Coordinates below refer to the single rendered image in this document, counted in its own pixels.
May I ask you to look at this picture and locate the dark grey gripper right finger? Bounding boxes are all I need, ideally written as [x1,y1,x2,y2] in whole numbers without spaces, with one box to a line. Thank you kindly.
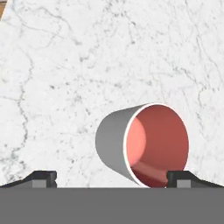
[166,170,224,189]

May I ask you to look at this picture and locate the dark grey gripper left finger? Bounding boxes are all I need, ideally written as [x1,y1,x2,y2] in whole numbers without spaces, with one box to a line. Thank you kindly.
[0,170,58,189]

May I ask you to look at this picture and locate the grey cup with red inside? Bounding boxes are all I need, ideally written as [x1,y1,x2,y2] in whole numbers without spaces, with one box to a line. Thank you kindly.
[94,101,190,189]

